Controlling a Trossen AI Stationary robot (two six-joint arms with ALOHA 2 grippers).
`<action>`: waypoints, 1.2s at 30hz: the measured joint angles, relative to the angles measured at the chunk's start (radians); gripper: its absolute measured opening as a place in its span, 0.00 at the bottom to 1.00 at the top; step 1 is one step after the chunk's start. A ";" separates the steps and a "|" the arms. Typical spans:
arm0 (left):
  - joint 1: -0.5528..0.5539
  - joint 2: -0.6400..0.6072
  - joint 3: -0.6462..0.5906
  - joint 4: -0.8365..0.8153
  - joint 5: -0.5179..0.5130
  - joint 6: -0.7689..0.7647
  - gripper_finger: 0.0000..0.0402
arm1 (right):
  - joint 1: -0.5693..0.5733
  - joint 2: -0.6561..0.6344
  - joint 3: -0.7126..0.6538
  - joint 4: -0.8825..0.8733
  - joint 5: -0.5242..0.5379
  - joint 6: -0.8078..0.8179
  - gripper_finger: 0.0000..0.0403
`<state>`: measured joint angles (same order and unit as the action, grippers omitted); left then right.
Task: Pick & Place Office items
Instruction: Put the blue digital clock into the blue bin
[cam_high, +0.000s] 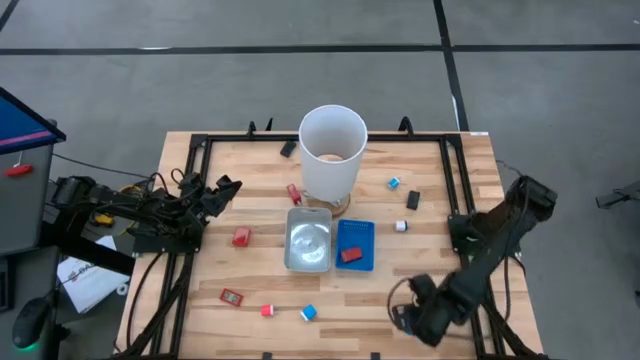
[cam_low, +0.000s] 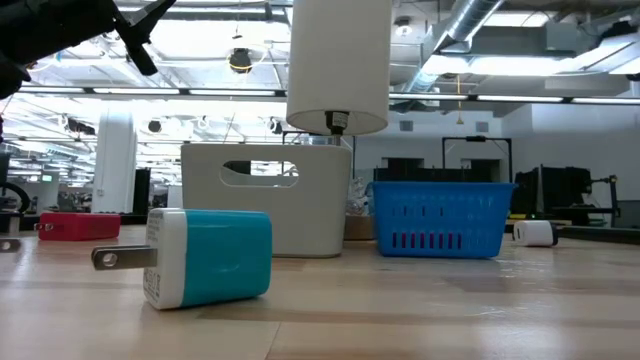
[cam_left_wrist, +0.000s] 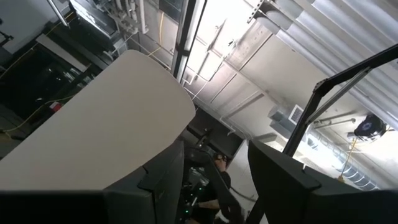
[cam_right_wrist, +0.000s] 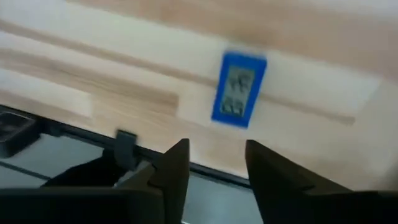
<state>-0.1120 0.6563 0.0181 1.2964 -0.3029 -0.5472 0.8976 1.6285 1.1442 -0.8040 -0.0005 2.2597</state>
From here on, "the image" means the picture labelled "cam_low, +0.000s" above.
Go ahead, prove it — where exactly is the silver ceiling air duct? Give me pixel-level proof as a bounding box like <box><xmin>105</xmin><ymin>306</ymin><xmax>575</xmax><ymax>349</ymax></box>
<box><xmin>399</xmin><ymin>0</ymin><xmax>506</xmax><ymax>99</ymax></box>

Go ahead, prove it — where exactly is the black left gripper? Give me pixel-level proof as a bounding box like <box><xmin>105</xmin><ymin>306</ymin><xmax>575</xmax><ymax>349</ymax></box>
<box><xmin>0</xmin><ymin>0</ymin><xmax>177</xmax><ymax>78</ymax></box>

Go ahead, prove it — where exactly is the black metal frame stand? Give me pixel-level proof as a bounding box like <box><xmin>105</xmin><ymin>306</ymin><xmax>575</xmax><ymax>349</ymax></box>
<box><xmin>441</xmin><ymin>134</ymin><xmax>514</xmax><ymax>184</ymax></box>

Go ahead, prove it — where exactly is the white charger black end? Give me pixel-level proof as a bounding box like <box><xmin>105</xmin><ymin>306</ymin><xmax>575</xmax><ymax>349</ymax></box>
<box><xmin>512</xmin><ymin>219</ymin><xmax>560</xmax><ymax>248</ymax></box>

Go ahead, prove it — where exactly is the white building pillar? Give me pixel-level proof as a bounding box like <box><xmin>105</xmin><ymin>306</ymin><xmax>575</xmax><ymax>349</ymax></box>
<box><xmin>92</xmin><ymin>110</ymin><xmax>138</xmax><ymax>215</ymax></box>

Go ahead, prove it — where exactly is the yellow hanging pendant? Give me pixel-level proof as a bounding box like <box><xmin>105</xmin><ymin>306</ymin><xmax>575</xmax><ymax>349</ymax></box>
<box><xmin>453</xmin><ymin>74</ymin><xmax>466</xmax><ymax>126</ymax></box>

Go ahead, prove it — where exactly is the black equipment rack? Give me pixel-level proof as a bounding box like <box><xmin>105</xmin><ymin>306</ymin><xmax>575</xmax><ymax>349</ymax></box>
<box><xmin>514</xmin><ymin>164</ymin><xmax>622</xmax><ymax>227</ymax></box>

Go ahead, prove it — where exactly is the red flat pronged charger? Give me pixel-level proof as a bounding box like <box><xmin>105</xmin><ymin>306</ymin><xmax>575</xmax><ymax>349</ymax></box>
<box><xmin>33</xmin><ymin>211</ymin><xmax>122</xmax><ymax>242</ymax></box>

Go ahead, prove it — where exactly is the teal and white charger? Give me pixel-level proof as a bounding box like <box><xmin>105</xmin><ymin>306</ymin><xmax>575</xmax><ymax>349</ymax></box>
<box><xmin>90</xmin><ymin>208</ymin><xmax>274</xmax><ymax>311</ymax></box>

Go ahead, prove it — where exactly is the blue plastic slotted basket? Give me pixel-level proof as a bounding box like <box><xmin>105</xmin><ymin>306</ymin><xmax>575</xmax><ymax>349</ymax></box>
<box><xmin>369</xmin><ymin>180</ymin><xmax>518</xmax><ymax>260</ymax></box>

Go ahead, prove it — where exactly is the black cable loop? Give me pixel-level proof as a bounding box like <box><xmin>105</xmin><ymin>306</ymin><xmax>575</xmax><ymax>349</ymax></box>
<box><xmin>0</xmin><ymin>181</ymin><xmax>32</xmax><ymax>215</ymax></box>

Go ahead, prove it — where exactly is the black round ceiling fixture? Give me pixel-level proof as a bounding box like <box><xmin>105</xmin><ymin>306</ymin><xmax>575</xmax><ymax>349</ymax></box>
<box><xmin>228</xmin><ymin>47</ymin><xmax>254</xmax><ymax>75</ymax></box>

